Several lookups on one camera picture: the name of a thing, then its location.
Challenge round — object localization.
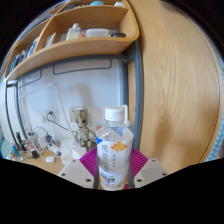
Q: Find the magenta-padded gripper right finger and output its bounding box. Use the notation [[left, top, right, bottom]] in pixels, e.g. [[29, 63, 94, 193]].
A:
[[127, 147, 169, 190]]

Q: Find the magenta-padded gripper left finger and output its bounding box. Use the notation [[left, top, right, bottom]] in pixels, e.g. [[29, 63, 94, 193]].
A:
[[57, 147, 100, 190]]

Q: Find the clear plastic water bottle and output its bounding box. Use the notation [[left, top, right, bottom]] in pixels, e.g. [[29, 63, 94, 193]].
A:
[[95, 106, 135, 192]]

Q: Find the white power strip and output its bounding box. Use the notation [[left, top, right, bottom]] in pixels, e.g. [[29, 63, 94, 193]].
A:
[[49, 143, 63, 157]]

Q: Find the small white oval case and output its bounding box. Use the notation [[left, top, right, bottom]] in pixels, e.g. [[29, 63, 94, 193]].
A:
[[44, 155, 57, 164]]

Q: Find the brown tree figurine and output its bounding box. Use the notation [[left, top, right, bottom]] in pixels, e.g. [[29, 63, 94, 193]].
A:
[[72, 107, 98, 152]]

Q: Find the black charger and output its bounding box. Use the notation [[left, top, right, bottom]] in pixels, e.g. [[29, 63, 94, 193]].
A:
[[30, 149, 41, 160]]

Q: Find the small blue bottle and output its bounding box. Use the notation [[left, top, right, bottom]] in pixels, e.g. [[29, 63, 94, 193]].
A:
[[11, 143, 21, 158]]

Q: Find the blue striped towel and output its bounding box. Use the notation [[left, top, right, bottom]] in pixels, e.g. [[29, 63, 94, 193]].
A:
[[204, 116, 224, 163]]

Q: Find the wooden shelf unit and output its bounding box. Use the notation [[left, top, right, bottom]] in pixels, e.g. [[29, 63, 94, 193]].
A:
[[4, 0, 141, 82]]

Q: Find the grey metal frame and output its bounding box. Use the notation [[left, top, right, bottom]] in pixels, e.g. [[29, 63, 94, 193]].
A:
[[4, 38, 145, 152]]

